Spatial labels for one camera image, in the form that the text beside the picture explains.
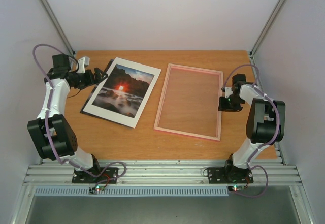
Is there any dark backing sheet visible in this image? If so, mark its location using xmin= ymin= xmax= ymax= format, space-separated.
xmin=82 ymin=58 xmax=137 ymax=128

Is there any sunset landscape photo white border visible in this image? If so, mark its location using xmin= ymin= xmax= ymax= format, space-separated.
xmin=82 ymin=57 xmax=161 ymax=128

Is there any pink wooden picture frame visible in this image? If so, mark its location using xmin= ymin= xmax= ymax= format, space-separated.
xmin=154 ymin=63 xmax=224 ymax=142

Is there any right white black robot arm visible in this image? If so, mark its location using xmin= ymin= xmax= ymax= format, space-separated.
xmin=215 ymin=74 xmax=286 ymax=183

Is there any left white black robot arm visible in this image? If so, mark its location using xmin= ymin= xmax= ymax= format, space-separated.
xmin=27 ymin=54 xmax=108 ymax=183

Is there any right small circuit board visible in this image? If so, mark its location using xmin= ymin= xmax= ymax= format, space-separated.
xmin=228 ymin=185 xmax=246 ymax=192

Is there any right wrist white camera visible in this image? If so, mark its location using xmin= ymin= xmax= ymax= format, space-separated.
xmin=221 ymin=87 xmax=233 ymax=98

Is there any wrist white camera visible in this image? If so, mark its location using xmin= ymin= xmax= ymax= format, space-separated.
xmin=221 ymin=87 xmax=233 ymax=98
xmin=77 ymin=56 xmax=90 ymax=73

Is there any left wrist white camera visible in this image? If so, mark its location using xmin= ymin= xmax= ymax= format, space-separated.
xmin=77 ymin=56 xmax=90 ymax=73

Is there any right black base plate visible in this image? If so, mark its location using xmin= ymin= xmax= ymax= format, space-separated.
xmin=207 ymin=167 xmax=254 ymax=184

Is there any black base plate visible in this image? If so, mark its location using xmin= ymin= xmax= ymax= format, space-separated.
xmin=72 ymin=162 xmax=119 ymax=184
xmin=207 ymin=167 xmax=254 ymax=184

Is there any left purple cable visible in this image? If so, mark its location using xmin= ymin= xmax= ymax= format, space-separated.
xmin=34 ymin=44 xmax=127 ymax=185

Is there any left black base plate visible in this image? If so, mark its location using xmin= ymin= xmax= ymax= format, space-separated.
xmin=72 ymin=162 xmax=119 ymax=184

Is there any left aluminium corner post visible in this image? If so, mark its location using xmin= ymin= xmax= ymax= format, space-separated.
xmin=39 ymin=0 xmax=76 ymax=56

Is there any aluminium corner post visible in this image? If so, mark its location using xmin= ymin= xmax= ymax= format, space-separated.
xmin=249 ymin=0 xmax=287 ymax=58
xmin=39 ymin=0 xmax=76 ymax=56

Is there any aluminium front rail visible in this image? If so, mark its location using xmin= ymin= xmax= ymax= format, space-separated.
xmin=23 ymin=158 xmax=302 ymax=186

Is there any right aluminium corner post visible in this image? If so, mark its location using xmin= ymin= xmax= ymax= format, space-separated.
xmin=249 ymin=0 xmax=287 ymax=58

